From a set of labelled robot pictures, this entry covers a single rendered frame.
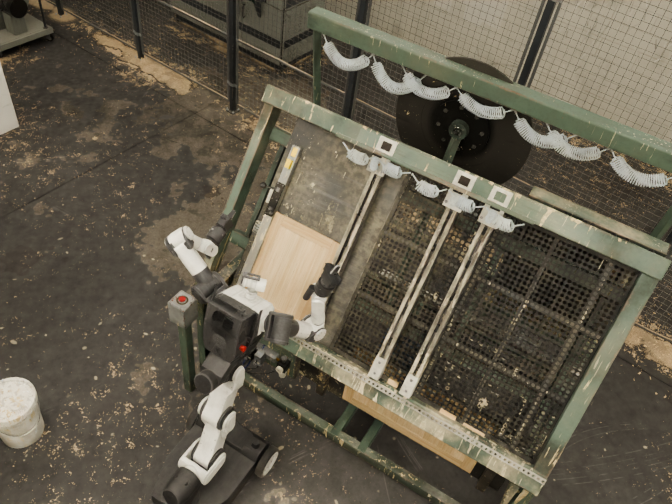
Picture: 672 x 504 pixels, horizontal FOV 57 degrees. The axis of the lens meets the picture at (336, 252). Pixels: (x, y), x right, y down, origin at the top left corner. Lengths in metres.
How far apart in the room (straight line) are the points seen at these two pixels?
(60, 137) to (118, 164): 0.69
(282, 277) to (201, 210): 2.13
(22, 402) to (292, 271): 1.75
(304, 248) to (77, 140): 3.46
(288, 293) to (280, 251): 0.24
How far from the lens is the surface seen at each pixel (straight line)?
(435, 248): 3.20
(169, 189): 5.76
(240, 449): 3.95
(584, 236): 3.10
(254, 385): 4.18
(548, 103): 3.28
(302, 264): 3.48
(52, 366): 4.66
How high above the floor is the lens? 3.73
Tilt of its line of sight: 45 degrees down
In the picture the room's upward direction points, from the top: 10 degrees clockwise
